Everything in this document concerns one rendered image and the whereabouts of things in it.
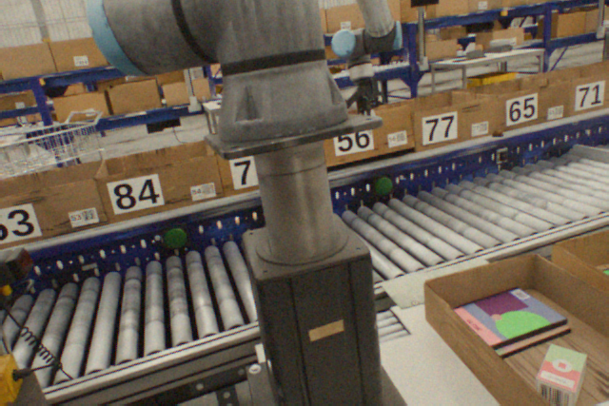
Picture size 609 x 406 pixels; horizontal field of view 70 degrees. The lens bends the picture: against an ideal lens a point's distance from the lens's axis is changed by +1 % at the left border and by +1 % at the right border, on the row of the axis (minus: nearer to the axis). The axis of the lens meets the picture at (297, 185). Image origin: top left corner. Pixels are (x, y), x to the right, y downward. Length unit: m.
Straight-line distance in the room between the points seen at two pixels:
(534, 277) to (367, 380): 0.54
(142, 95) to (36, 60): 1.23
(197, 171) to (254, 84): 0.98
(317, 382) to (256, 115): 0.43
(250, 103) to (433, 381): 0.62
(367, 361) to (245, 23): 0.54
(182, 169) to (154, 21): 0.92
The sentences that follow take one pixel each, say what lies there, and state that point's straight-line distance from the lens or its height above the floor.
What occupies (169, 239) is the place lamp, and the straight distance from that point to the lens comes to 1.51.
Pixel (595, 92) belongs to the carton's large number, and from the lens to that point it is 2.39.
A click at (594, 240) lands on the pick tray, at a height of 0.83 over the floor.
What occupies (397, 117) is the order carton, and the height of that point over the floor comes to 1.04.
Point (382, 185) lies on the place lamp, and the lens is 1.67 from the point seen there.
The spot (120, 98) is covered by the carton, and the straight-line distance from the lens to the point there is 5.79.
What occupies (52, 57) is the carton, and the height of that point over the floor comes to 1.56.
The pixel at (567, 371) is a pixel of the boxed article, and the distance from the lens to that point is 0.91.
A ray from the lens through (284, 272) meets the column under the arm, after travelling 0.63.
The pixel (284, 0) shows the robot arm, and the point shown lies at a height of 1.43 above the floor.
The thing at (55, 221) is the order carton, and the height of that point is 0.94.
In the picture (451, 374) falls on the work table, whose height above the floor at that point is 0.75.
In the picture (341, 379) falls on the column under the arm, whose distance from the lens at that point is 0.76.
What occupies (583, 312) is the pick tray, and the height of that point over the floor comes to 0.78.
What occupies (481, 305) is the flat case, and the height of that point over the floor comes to 0.78.
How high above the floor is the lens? 1.39
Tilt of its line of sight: 19 degrees down
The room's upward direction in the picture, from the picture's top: 8 degrees counter-clockwise
